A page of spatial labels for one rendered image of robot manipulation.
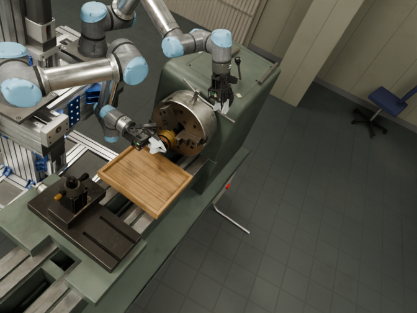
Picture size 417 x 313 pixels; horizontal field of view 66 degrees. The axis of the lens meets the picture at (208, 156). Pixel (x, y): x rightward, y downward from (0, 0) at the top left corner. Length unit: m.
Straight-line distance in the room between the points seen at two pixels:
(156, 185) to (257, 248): 1.30
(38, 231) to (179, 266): 1.23
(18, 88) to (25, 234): 0.55
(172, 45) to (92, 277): 0.90
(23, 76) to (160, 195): 0.76
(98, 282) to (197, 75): 1.04
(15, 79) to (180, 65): 0.78
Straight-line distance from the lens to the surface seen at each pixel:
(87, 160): 2.54
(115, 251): 1.34
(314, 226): 3.07
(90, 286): 1.34
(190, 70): 1.71
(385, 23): 4.58
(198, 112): 1.52
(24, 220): 1.47
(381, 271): 3.27
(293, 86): 4.05
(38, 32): 1.63
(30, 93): 1.32
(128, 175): 1.63
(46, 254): 1.46
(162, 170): 1.68
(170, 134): 1.52
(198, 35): 1.31
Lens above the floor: 2.19
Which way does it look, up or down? 46 degrees down
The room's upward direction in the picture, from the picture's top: 24 degrees clockwise
